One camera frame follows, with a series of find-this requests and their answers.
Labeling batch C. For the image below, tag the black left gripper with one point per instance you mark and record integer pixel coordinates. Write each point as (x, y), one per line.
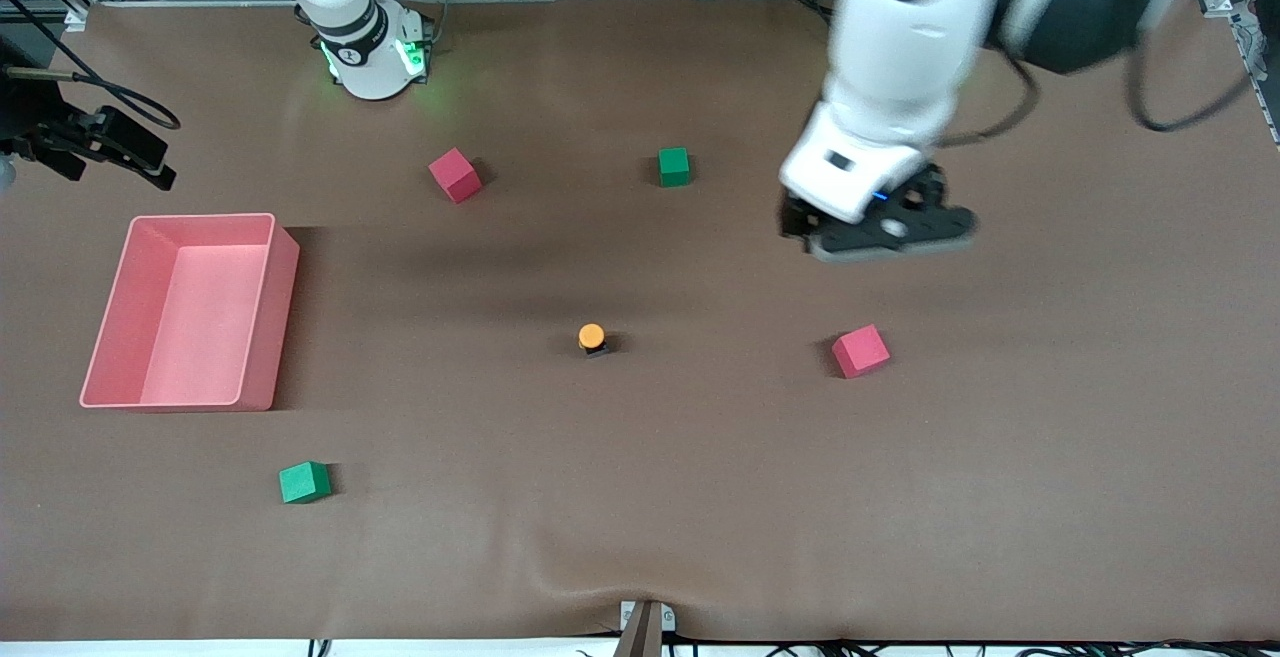
(790, 216)

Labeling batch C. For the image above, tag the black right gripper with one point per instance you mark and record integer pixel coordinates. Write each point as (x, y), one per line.
(33, 129)

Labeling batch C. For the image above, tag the orange-capped black push button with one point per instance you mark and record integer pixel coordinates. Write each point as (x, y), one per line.
(592, 336)

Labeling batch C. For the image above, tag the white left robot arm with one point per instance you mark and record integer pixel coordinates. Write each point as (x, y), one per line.
(900, 47)

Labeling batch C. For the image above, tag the pink foam cube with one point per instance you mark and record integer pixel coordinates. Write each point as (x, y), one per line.
(860, 351)
(455, 175)

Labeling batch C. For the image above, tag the pink plastic bin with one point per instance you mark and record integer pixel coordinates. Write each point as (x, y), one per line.
(200, 337)

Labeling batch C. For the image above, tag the green foam cube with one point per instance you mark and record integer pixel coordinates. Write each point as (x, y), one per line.
(304, 482)
(674, 166)

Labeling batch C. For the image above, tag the brown table mat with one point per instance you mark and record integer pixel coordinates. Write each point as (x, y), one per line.
(640, 487)

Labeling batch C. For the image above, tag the metal clamp bracket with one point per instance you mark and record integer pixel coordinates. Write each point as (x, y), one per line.
(647, 622)

